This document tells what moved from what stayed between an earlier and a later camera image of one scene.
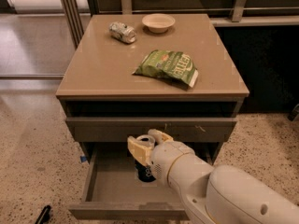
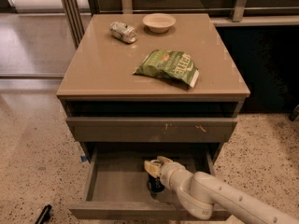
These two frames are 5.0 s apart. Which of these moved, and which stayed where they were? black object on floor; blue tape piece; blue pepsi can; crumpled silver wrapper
Moved: blue pepsi can
Stayed: blue tape piece; crumpled silver wrapper; black object on floor
